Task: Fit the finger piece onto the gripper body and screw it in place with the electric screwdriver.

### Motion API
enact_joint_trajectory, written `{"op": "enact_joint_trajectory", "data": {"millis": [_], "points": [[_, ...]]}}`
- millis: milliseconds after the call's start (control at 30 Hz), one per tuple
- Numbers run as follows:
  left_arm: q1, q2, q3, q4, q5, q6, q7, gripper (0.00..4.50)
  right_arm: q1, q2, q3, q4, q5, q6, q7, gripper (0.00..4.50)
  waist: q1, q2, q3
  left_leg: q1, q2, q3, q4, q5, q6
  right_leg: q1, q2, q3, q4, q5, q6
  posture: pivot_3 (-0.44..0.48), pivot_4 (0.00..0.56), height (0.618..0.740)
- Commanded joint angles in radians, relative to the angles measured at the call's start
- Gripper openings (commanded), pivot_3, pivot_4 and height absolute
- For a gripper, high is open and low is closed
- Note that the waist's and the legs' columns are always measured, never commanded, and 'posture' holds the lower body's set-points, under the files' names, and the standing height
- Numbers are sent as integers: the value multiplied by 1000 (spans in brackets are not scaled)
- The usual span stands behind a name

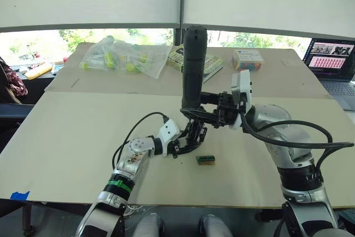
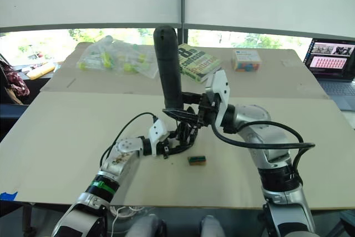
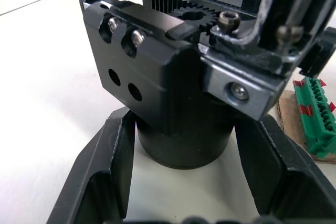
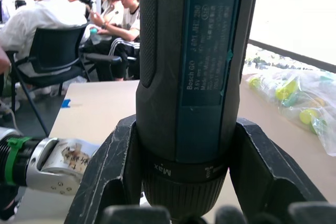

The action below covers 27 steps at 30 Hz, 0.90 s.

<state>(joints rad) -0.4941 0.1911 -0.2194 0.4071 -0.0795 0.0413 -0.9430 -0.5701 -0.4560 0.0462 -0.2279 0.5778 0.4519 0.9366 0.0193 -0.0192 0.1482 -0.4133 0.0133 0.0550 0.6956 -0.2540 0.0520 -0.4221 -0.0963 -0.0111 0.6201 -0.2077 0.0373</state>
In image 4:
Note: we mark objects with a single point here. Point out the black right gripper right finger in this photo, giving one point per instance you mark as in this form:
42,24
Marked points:
262,166

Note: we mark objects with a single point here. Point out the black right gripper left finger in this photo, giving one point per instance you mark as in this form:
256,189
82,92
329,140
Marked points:
105,161

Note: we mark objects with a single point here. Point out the dark green electric screwdriver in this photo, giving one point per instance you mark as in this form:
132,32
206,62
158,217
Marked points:
162,77

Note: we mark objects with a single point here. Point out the blue tape piece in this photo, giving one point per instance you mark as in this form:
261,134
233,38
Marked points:
66,104

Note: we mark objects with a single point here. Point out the clear plastic bag of toys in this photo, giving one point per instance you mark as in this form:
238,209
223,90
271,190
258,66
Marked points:
302,98

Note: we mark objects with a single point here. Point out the black chair with armrest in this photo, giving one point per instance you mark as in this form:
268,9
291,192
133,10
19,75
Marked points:
105,60

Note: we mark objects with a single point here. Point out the patterned sheet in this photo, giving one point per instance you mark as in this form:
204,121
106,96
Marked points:
275,60

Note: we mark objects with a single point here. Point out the black mesh chair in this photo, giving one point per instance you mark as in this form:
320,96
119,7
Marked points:
52,51

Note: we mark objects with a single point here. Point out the person in black-collared t-shirt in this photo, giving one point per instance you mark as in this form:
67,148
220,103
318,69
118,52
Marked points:
128,19

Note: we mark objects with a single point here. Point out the person in white shirt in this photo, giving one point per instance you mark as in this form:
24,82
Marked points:
39,16

